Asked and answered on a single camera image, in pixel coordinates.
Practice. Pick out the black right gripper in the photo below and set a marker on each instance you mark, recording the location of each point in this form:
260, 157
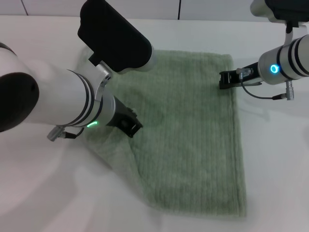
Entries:
251, 72

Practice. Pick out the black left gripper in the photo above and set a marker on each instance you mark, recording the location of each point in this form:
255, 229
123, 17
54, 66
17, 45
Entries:
118, 113

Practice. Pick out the light green terry towel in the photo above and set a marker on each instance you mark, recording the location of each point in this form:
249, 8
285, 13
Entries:
188, 135

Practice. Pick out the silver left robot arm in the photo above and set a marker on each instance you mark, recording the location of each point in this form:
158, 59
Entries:
62, 96

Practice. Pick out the black vertical wall strip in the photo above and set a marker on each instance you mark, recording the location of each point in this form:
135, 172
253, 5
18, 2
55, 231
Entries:
179, 9

